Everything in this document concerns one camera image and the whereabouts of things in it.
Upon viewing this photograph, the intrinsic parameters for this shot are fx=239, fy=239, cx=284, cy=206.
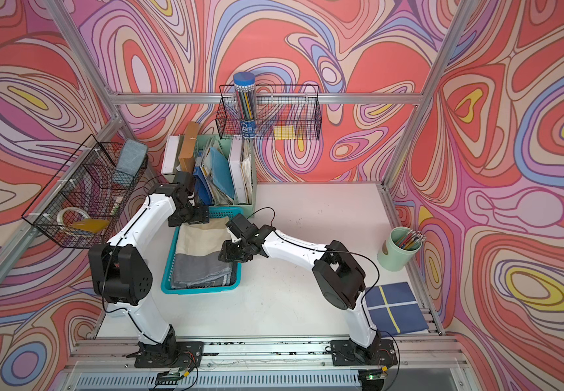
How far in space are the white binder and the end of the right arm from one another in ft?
0.95

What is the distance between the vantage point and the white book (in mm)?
878

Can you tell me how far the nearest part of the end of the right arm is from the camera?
647 mm

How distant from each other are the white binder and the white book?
0.20 m

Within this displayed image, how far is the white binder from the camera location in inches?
37.5
